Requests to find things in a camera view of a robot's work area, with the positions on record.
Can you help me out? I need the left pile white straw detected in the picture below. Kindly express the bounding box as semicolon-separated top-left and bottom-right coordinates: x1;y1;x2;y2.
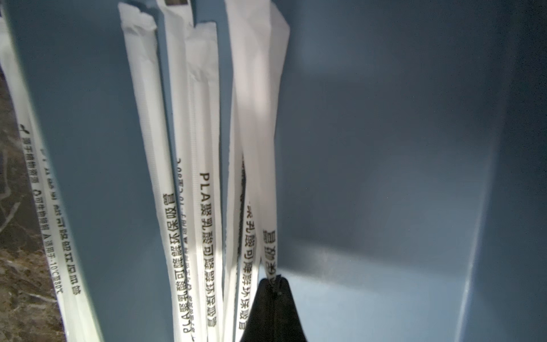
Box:
1;19;103;341

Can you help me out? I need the pile white straw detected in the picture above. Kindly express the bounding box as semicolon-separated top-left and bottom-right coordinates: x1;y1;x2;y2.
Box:
226;1;290;279
1;19;103;341

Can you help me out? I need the right pile white straw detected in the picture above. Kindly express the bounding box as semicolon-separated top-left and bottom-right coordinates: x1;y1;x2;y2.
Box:
226;1;290;279

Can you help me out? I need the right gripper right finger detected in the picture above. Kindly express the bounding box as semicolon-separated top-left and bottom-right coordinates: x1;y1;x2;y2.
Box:
276;276;307;342

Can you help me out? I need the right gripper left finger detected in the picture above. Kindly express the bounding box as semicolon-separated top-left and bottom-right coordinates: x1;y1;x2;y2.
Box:
240;278;278;342

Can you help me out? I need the blue storage box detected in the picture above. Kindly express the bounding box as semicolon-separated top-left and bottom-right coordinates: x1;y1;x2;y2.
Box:
3;1;546;341

